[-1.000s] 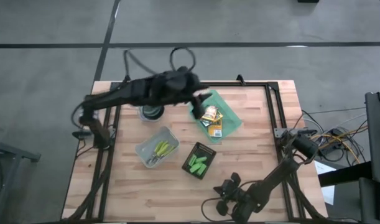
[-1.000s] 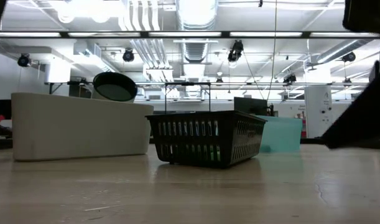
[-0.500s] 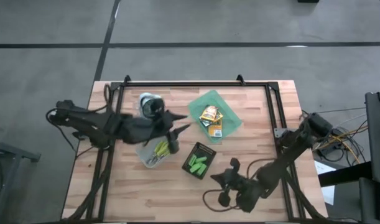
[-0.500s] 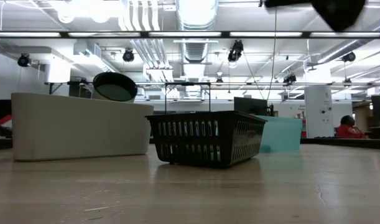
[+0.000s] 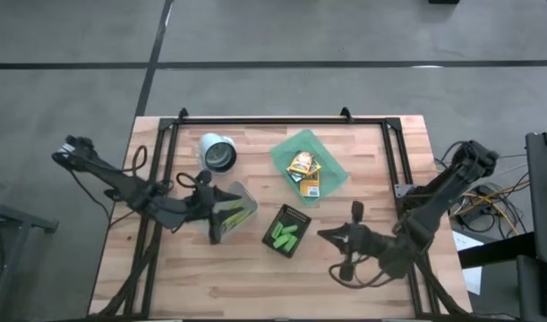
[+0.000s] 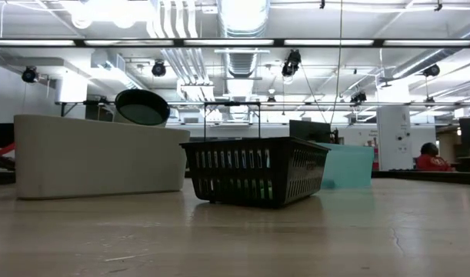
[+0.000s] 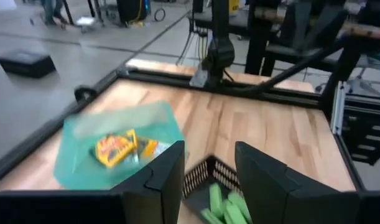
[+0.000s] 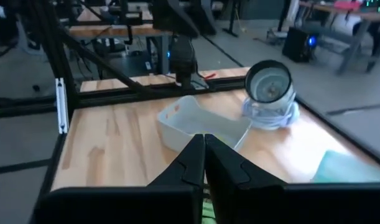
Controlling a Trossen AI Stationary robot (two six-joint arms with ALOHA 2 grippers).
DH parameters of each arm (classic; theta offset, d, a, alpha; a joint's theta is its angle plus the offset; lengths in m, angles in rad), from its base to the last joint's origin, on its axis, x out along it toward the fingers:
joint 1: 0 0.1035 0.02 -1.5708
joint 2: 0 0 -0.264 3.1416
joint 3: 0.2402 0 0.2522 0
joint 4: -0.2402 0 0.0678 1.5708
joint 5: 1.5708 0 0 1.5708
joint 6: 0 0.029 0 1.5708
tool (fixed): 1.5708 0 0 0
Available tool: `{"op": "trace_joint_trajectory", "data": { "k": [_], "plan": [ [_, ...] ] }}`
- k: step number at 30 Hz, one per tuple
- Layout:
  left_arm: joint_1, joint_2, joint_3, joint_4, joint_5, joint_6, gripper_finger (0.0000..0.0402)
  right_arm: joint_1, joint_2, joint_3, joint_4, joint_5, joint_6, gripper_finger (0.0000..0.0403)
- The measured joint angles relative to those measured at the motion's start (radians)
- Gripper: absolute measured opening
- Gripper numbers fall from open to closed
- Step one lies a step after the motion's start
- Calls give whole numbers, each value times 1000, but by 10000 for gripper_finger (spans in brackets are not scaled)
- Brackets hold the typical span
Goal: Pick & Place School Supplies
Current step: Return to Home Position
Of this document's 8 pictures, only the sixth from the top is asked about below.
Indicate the silver ceiling air duct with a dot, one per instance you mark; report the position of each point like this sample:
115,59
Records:
243,23

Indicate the black overhead light bar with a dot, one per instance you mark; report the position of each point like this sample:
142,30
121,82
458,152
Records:
79,42

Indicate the clear translucent plastic bin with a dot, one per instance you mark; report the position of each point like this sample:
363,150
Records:
88,157

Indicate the person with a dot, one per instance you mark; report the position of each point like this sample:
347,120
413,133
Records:
430,161

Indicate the black metal stand frame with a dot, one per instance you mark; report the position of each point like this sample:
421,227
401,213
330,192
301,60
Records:
232,103

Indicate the white pillar with poster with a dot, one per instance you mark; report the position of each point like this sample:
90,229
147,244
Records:
394,138

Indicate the black slotted plastic basket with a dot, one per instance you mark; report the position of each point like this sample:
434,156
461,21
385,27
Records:
242,173

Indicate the black round dish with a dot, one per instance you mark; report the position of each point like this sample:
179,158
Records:
142,107

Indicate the black hanging spotlight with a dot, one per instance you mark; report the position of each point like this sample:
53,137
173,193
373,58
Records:
158,69
271,99
431,71
291,63
28,74
358,97

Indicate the green translucent plastic bin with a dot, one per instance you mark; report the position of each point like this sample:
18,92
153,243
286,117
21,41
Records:
350,165

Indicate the red slanted bar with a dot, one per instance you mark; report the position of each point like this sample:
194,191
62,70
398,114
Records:
7,149

